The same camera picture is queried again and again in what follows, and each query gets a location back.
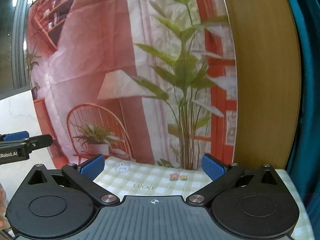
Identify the person's left hand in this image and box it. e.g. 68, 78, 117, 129
0, 185, 10, 230

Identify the green plaid bunny tablecloth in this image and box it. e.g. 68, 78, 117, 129
93, 155, 315, 240

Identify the teal curtain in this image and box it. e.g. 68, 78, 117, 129
286, 0, 319, 239

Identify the wooden headboard panel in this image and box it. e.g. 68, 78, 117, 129
225, 0, 301, 168

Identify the printed room backdrop cloth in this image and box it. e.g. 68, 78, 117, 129
26, 0, 237, 170

